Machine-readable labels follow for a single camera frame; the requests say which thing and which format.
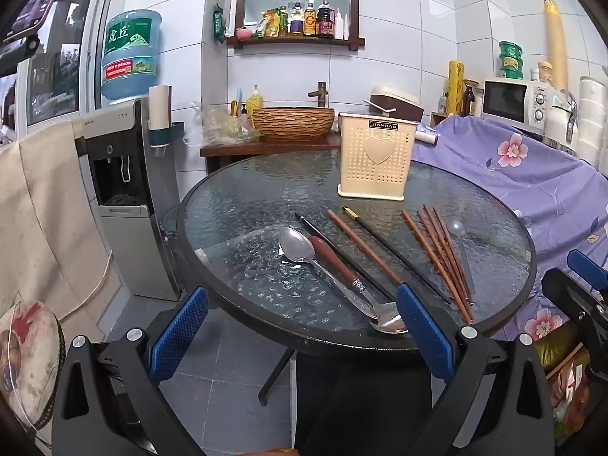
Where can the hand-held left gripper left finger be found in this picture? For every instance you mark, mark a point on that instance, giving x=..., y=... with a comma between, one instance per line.
x=180, y=332

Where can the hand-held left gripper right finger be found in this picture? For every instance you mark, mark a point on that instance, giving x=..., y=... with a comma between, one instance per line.
x=425, y=337

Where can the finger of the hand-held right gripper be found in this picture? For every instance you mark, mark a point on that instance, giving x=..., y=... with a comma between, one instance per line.
x=586, y=265

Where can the black gold-tipped chopstick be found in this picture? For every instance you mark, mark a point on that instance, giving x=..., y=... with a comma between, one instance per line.
x=399, y=257

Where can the thin black chopstick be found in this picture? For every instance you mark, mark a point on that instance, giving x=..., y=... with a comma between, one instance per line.
x=361, y=270

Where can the clear plastic spoon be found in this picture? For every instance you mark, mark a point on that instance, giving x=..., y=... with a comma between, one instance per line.
x=456, y=228

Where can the large metal spoon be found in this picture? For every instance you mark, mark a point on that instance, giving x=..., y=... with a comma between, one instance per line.
x=295, y=244

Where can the beige perforated utensil holder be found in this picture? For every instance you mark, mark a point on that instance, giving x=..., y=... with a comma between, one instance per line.
x=373, y=175

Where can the yellow-green bag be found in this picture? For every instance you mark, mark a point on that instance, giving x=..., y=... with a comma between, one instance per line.
x=560, y=342

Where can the printed bag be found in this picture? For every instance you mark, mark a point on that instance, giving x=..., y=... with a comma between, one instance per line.
x=570, y=394

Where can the purple floral sheet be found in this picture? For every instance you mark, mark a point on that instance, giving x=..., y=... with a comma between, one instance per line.
x=536, y=185

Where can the black metal table leg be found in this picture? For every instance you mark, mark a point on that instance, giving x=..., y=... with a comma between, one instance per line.
x=275, y=376

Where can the grey water dispenser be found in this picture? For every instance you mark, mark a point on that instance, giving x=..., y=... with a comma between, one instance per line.
x=123, y=228

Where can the white kettle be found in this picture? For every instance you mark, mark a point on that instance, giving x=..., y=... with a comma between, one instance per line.
x=560, y=121

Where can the stack of white rolls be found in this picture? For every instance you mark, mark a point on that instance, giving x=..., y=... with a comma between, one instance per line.
x=591, y=114

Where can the round printed cushion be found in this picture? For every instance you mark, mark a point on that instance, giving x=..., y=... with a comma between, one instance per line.
x=28, y=365

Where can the white microwave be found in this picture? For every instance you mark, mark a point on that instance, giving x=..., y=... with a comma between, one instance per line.
x=513, y=99

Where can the beige cloth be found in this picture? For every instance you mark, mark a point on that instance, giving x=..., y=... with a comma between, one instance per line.
x=42, y=209

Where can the teal cup holder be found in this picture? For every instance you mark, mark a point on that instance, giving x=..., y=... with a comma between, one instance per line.
x=166, y=137

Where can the yellow-capped bottle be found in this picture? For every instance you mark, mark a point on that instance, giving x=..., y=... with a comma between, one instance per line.
x=545, y=72

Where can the white lint roller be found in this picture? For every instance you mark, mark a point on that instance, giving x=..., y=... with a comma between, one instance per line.
x=427, y=137

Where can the brown glass bottle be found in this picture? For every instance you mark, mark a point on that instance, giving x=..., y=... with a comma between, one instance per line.
x=469, y=99

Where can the wooden counter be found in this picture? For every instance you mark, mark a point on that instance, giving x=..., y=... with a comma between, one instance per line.
x=266, y=148

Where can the small wooden rack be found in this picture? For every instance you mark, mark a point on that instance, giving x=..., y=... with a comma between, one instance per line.
x=441, y=118

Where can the clear plastic bag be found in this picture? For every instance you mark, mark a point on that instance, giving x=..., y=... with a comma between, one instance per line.
x=218, y=126

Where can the small white bottle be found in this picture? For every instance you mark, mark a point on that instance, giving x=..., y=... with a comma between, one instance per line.
x=442, y=103

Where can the yellow wrap roll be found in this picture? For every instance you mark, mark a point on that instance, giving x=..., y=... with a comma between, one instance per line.
x=456, y=88

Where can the tall paper cup stack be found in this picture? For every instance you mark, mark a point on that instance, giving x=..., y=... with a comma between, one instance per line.
x=555, y=42

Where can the white paper cup sleeve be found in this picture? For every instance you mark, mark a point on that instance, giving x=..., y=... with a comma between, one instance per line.
x=159, y=104

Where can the wicker wash basin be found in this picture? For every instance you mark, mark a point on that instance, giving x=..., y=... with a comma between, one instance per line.
x=294, y=123

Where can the brown and white rice cooker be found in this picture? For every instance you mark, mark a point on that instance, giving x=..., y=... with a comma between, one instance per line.
x=403, y=99

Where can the light blue toothbrush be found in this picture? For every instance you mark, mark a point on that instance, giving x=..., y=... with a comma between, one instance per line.
x=238, y=99

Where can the yellow soap bottle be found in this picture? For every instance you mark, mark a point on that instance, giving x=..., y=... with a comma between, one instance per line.
x=255, y=100

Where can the bronze faucet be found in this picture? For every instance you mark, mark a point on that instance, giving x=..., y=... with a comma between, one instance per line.
x=320, y=94

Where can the window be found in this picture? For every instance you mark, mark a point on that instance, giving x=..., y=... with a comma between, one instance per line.
x=61, y=80

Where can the blue water jug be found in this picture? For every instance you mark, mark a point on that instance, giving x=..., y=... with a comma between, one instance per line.
x=130, y=38

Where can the wooden framed mirror shelf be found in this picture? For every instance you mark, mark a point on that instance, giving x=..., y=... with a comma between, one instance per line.
x=285, y=41

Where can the green packet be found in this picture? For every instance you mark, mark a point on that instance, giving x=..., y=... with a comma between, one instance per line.
x=218, y=23

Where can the yellow packet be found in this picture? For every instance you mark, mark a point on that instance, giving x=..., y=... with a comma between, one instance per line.
x=270, y=23

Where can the white squeeze bottle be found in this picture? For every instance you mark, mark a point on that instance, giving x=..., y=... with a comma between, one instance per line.
x=339, y=26

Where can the green bottle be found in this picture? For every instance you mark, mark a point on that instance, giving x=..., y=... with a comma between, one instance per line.
x=283, y=21

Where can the dark sauce bottle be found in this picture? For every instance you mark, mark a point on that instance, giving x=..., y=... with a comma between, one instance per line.
x=325, y=21

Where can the purple-label bottle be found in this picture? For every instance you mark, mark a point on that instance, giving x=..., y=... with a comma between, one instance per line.
x=297, y=21

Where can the amber bottle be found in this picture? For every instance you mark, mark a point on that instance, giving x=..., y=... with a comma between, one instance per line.
x=310, y=21

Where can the mounted smartphone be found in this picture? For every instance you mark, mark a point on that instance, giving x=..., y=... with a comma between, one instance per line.
x=33, y=9

